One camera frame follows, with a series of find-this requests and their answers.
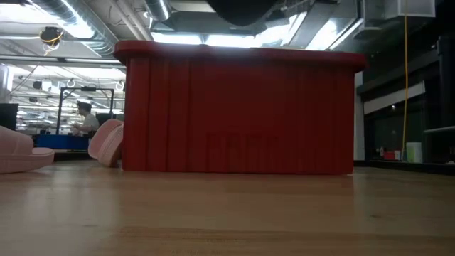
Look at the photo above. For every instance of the black monitor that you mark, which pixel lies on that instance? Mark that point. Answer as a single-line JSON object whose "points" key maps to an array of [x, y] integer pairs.
{"points": [[9, 117]]}

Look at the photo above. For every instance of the black side table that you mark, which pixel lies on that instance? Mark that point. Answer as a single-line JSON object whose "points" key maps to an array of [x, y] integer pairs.
{"points": [[409, 168]]}

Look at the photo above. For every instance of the person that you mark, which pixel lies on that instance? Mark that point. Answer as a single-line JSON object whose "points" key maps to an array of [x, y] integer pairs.
{"points": [[90, 122]]}

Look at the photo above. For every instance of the black background rig frame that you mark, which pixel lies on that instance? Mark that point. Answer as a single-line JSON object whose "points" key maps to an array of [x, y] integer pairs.
{"points": [[85, 89]]}

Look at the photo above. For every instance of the small white box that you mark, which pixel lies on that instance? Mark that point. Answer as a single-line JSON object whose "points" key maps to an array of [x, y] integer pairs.
{"points": [[397, 155]]}

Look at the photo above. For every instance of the small red box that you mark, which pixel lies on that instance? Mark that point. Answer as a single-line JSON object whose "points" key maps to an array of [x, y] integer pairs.
{"points": [[389, 155]]}

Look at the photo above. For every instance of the red ribbed plastic bin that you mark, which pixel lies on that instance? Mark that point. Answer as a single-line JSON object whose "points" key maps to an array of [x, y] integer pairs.
{"points": [[241, 113]]}

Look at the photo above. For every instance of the black hanging box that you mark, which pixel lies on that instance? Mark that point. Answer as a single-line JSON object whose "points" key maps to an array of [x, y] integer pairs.
{"points": [[37, 85]]}

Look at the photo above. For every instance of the pink rubber slide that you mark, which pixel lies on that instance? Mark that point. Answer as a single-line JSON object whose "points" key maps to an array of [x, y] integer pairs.
{"points": [[106, 142], [21, 156]]}

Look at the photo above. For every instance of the small silver ventilation duct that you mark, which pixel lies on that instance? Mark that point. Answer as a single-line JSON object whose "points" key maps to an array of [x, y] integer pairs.
{"points": [[158, 9]]}

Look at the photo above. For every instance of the black pillar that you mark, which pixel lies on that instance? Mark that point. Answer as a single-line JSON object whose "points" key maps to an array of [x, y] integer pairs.
{"points": [[446, 99]]}

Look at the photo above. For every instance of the blue plastic bin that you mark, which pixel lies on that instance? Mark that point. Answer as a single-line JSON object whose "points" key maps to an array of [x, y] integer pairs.
{"points": [[60, 142]]}

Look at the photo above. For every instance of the rectangular metal duct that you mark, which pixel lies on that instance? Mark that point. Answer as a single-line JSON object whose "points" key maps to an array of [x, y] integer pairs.
{"points": [[391, 9]]}

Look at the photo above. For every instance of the grey desk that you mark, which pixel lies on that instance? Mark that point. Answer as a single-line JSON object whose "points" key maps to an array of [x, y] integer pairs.
{"points": [[440, 130]]}

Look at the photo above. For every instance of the green white wipes canister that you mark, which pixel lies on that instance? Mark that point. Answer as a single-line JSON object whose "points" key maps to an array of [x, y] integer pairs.
{"points": [[414, 153]]}

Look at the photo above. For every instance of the large silver ventilation duct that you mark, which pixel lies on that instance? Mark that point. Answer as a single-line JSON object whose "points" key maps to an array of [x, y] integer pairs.
{"points": [[89, 28]]}

